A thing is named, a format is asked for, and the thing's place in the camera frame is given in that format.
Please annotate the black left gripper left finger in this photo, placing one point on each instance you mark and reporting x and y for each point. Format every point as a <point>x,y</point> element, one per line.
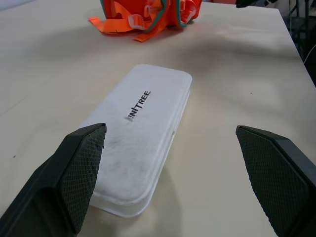
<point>61,182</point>

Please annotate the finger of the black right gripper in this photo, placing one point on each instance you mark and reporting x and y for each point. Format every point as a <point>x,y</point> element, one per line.
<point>243,3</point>

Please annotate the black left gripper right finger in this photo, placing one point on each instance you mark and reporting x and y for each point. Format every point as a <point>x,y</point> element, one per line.
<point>274,177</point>

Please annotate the white rectangular case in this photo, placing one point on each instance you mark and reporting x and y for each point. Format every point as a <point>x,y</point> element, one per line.
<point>138,138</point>

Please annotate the orange strapped bag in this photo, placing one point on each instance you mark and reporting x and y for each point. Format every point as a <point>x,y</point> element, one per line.
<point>148,14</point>

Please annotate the dark metal frame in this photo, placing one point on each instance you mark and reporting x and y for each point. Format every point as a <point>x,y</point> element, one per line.
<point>300,22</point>

